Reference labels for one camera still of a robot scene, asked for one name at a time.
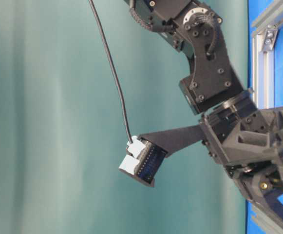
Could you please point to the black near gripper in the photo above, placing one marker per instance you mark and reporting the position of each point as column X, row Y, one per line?
column 249, row 144

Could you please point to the aluminium extrusion frame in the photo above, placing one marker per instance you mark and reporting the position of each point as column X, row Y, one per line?
column 263, row 61

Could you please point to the black near camera cable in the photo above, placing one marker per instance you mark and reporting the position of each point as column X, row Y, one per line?
column 114, row 73

